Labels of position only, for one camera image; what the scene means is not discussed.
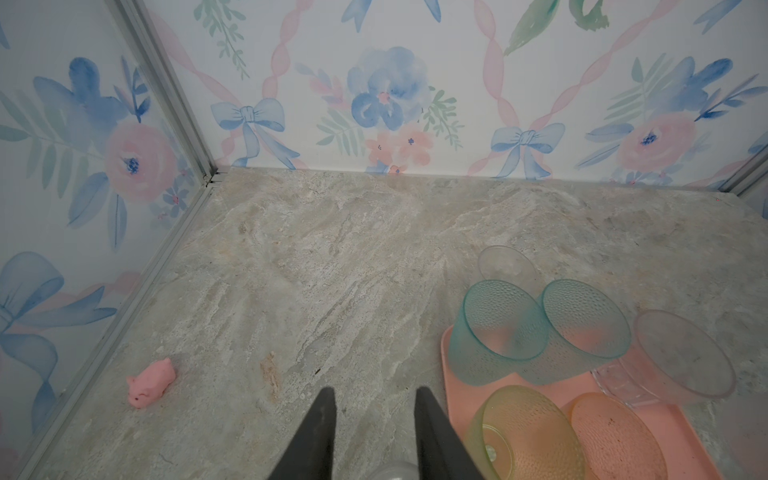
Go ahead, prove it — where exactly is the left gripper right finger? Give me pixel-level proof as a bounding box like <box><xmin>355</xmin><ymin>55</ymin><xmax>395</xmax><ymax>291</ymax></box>
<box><xmin>414</xmin><ymin>386</ymin><xmax>483</xmax><ymax>480</ymax></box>

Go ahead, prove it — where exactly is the clear textured cup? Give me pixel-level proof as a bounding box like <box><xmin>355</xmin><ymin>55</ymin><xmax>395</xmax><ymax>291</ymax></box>
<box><xmin>592</xmin><ymin>310</ymin><xmax>737</xmax><ymax>408</ymax></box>

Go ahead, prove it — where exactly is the pink toy pig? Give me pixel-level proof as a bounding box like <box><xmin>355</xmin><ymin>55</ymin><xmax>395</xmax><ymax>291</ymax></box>
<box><xmin>126</xmin><ymin>358</ymin><xmax>176</xmax><ymax>409</ymax></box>

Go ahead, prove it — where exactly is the yellow-green textured cup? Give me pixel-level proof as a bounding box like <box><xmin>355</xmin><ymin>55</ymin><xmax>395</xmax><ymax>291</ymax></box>
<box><xmin>463</xmin><ymin>386</ymin><xmax>586</xmax><ymax>479</ymax></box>

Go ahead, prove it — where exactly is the tall teal textured cup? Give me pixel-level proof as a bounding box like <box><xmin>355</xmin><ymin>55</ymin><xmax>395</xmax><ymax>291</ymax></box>
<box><xmin>447</xmin><ymin>280</ymin><xmax>549</xmax><ymax>386</ymax></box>

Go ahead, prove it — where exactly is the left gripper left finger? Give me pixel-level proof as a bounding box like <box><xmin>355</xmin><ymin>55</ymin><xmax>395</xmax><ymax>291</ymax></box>
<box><xmin>268</xmin><ymin>387</ymin><xmax>337</xmax><ymax>480</ymax></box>

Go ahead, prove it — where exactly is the pink plastic tray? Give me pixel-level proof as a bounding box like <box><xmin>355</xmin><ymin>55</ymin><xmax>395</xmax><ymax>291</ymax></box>
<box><xmin>440</xmin><ymin>328</ymin><xmax>721</xmax><ymax>479</ymax></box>

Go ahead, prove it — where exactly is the orange textured cup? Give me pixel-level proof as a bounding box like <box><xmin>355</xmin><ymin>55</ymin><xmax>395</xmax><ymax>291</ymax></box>
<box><xmin>562</xmin><ymin>392</ymin><xmax>668</xmax><ymax>479</ymax></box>

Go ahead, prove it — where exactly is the small clear glass back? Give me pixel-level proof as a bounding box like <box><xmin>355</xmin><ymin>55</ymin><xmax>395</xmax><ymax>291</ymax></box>
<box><xmin>478</xmin><ymin>245</ymin><xmax>545</xmax><ymax>296</ymax></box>

